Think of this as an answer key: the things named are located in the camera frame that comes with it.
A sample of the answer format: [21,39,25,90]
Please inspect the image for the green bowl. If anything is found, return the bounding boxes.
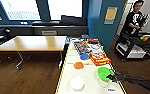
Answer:
[97,66,115,82]

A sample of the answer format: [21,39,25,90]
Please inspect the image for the yellow wooden game table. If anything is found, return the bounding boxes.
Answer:
[54,38,127,94]

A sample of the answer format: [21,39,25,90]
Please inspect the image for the white box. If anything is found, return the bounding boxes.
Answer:
[117,42,147,59]

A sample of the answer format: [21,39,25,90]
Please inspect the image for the blue bowl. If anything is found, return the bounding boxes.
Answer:
[79,53,91,61]

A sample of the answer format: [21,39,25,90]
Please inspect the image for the white blue round dish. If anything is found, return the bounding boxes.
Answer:
[90,43,102,51]

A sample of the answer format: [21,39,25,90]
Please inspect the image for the orange bowl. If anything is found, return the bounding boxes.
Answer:
[73,61,85,71]

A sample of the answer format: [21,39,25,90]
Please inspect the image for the white bowl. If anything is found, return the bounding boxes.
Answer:
[69,75,86,92]

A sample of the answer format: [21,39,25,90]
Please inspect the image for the flat red box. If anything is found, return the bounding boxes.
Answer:
[86,38,100,45]

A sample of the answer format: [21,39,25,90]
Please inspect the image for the colourful game box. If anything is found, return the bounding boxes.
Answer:
[73,41,93,56]

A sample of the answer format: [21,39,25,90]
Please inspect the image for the small colourful toy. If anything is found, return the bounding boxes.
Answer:
[139,35,150,42]

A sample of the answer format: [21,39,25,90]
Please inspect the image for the person in black shirt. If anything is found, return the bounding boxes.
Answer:
[121,0,150,36]

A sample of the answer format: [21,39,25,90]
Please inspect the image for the dark bench cushion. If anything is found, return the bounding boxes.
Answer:
[60,15,88,27]

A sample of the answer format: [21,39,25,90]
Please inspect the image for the wooden long table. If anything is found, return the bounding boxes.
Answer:
[0,35,68,71]

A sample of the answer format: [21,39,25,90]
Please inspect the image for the dark window bench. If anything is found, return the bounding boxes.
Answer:
[0,21,89,38]

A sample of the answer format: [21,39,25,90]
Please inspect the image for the dark chair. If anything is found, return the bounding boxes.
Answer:
[0,28,11,43]

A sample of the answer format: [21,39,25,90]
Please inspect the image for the yellow wall notice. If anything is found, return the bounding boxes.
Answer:
[104,7,118,25]

